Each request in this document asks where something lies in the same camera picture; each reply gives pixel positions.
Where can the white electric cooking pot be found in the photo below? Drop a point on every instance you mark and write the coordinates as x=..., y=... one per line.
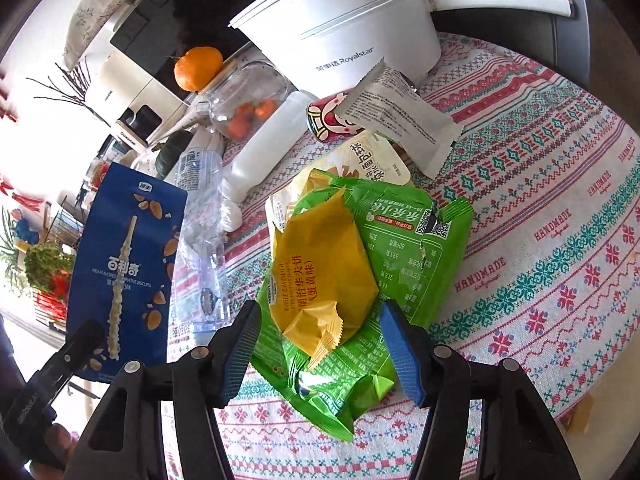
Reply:
x=350, y=25

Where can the cream rice cooker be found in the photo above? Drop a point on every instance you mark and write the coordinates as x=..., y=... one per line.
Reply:
x=135, y=100

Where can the black microwave oven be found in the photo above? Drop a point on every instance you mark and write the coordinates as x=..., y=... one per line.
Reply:
x=200, y=25

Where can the white sachet packet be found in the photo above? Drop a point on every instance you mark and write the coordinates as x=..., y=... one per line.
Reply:
x=400, y=115

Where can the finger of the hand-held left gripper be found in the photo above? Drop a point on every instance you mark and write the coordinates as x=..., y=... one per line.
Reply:
x=72, y=352

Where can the patterned woven tablecloth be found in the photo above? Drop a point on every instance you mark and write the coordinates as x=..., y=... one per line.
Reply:
x=525, y=210

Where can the green snack bag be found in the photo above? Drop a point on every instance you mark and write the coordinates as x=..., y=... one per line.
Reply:
x=400, y=250

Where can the bare dark branches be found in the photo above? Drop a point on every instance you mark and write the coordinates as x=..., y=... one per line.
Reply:
x=65, y=92

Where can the clear plastic water bottle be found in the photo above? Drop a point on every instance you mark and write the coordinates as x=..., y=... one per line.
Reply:
x=200, y=240

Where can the dark green pumpkin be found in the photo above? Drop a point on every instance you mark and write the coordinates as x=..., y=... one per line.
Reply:
x=172, y=157

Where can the red hanging decoration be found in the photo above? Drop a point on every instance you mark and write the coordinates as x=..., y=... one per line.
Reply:
x=22, y=197

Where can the beige snack bag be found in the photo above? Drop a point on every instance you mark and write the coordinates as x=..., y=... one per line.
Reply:
x=370, y=160

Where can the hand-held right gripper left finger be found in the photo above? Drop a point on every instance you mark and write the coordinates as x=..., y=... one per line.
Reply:
x=242, y=355

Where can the person's left hand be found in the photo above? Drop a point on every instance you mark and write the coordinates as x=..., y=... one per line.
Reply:
x=62, y=440

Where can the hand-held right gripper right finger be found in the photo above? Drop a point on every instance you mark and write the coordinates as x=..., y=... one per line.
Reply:
x=400, y=355

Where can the white plastic bottle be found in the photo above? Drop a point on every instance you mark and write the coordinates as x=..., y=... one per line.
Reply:
x=270, y=145

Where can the blue biscuit box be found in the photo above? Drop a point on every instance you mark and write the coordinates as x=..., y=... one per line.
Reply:
x=125, y=240

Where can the yellow wafer wrapper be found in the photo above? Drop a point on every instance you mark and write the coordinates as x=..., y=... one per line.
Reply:
x=320, y=270

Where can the orange tangerine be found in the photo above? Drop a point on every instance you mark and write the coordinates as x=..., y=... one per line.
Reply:
x=197, y=67

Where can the red drink can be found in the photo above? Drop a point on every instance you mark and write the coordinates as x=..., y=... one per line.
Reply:
x=325, y=120

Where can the green leafy vegetables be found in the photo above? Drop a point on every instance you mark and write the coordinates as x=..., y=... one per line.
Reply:
x=45, y=265

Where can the small red fruit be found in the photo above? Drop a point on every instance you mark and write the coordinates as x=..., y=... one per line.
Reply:
x=237, y=128
x=245, y=110
x=266, y=108

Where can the glass teapot wooden lid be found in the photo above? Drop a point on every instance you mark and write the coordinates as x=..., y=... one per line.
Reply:
x=240, y=92

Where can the floral cloth cover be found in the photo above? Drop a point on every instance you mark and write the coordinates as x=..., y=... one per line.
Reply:
x=100, y=5

